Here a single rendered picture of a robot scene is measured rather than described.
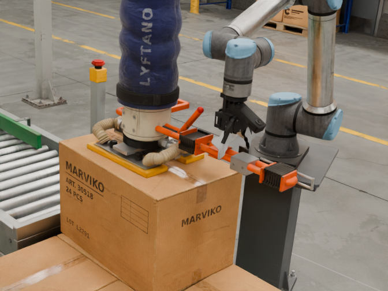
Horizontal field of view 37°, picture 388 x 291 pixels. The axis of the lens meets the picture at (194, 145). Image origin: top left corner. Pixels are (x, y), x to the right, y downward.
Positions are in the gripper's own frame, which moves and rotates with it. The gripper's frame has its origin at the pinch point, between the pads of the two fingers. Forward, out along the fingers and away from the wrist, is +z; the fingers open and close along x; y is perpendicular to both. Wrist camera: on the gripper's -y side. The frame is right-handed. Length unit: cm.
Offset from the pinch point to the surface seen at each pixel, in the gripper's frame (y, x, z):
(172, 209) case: 10.3, 16.9, 18.5
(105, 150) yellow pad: 49, 14, 11
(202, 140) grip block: 12.3, 2.9, -2.2
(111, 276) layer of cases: 32, 24, 53
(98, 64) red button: 130, -45, 5
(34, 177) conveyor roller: 123, -1, 54
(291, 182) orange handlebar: -24.1, 2.8, -0.4
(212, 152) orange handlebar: 6.0, 4.4, -0.3
